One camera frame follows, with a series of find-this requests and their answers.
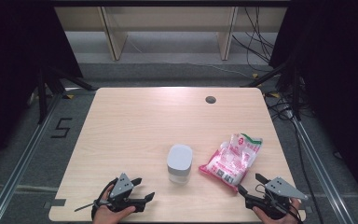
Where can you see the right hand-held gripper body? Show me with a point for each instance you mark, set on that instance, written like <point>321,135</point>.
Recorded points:
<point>279,186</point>

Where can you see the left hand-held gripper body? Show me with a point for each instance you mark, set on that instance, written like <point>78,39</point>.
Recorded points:
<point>121,186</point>

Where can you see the pink and white plastic bag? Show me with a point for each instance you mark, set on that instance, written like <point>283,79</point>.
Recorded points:
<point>231,158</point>

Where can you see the clear jar with white lid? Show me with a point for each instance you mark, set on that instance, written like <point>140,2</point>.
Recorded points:
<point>179,160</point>

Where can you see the person's right hand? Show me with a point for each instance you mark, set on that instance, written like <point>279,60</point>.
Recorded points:
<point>289,217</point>

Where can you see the person's left hand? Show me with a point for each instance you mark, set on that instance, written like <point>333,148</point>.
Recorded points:
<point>105,216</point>

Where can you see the yellow tape piece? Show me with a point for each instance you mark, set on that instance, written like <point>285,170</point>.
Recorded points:
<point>274,95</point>
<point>70,96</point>
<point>255,75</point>

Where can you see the black metal stand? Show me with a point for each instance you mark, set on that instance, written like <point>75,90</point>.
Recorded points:
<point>296,90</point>
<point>42,93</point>

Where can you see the black curtain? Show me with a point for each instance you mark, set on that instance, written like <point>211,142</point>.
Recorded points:
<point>338,77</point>
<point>12,62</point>

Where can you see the light wooden shelf unit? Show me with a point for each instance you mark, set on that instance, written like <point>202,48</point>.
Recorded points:
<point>167,18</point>

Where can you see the aluminium floor rail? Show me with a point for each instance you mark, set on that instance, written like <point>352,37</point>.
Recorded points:
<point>323,174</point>
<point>18,168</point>

